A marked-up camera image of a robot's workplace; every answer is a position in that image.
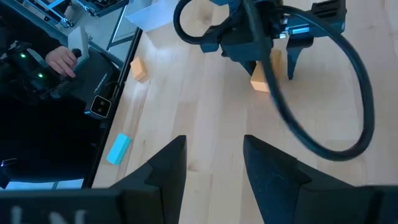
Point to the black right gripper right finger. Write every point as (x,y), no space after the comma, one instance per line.
(280,186)

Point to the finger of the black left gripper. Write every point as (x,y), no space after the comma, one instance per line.
(252,67)
(293,53)

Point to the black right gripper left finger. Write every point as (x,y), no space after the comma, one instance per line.
(164,186)

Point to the orange rectangular block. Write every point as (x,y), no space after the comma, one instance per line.
(259,82)
(138,70)

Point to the black leader arm base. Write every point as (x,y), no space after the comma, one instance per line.
(93,74)

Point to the person's forearm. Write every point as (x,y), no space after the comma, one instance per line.
(31,39)

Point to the teal rectangular block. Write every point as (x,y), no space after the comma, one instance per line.
(118,149)

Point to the clear plastic bin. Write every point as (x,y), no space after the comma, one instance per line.
(146,14)

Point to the person's hand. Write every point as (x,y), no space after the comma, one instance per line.
(60,62)

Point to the pale grey post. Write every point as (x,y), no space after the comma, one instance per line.
(77,42)

